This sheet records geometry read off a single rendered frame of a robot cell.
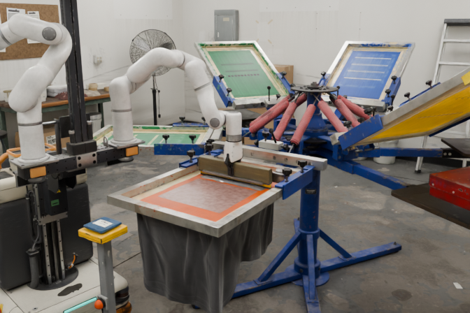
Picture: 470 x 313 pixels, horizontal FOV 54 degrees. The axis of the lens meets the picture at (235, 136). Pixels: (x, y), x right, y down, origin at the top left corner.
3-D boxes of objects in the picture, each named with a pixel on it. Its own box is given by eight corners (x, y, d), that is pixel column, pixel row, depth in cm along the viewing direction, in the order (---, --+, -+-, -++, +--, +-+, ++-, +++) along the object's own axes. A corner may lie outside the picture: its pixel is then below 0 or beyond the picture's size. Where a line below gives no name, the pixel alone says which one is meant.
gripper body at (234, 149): (233, 134, 225) (233, 156, 227) (221, 138, 217) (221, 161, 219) (245, 136, 221) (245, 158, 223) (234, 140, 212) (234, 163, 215)
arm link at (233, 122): (208, 112, 214) (212, 108, 223) (208, 134, 216) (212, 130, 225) (240, 113, 212) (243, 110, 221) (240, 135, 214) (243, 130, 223)
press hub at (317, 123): (321, 297, 294) (331, 87, 262) (268, 279, 315) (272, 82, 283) (343, 271, 326) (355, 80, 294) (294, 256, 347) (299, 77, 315)
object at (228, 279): (221, 319, 187) (220, 223, 177) (214, 316, 189) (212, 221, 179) (275, 270, 225) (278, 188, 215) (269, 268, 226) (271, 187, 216)
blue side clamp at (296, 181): (284, 200, 204) (284, 185, 202) (274, 198, 206) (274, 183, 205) (312, 181, 228) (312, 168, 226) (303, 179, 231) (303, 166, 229)
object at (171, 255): (218, 323, 186) (217, 225, 176) (138, 289, 210) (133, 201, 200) (222, 320, 188) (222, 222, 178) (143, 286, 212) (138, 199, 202)
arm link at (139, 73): (160, 36, 205) (171, 35, 223) (101, 86, 215) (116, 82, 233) (180, 62, 207) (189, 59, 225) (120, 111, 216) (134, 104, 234)
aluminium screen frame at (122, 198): (218, 237, 165) (218, 228, 164) (107, 203, 196) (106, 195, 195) (310, 178, 229) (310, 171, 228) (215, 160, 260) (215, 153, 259)
